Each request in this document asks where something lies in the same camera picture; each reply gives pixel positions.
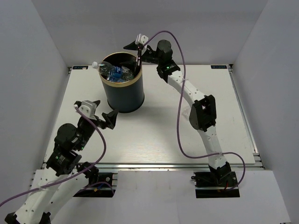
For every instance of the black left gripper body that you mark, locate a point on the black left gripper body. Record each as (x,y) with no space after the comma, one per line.
(88,129)

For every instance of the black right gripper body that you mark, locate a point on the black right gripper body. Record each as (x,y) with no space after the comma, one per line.
(150,56)

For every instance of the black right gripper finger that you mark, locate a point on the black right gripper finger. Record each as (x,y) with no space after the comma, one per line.
(132,65)
(132,46)

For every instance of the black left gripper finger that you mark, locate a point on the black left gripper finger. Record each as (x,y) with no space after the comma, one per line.
(96,104)
(110,119)

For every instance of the clear bottle blue label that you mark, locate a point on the clear bottle blue label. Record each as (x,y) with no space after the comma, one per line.
(113,73)

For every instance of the clear bottle white cap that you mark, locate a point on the clear bottle white cap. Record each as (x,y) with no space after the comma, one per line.
(186,112)

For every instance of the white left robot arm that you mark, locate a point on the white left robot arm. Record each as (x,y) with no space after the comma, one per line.
(64,176)

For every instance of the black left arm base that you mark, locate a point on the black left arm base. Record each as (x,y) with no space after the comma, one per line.
(104,188)

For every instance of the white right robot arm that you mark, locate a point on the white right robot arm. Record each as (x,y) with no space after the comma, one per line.
(203,108)

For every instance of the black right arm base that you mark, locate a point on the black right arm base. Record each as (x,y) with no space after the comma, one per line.
(207,187)

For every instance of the dark bin with gold rim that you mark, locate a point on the dark bin with gold rim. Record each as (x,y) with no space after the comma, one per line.
(128,96)

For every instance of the blue sticker left corner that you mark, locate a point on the blue sticker left corner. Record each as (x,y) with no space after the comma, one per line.
(80,67)

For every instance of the blue sticker corner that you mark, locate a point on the blue sticker corner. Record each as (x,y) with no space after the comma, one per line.
(218,67)
(80,67)

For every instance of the blue sticker right corner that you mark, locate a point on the blue sticker right corner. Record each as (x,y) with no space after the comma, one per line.
(218,67)

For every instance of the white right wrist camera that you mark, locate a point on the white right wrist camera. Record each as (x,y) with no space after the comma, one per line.
(142,40)

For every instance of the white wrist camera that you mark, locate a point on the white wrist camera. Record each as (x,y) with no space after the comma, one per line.
(85,108)
(142,40)

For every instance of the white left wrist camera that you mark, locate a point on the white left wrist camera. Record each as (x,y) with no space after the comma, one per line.
(85,108)

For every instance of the aluminium rail front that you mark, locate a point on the aluminium rail front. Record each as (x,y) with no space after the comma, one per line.
(257,166)

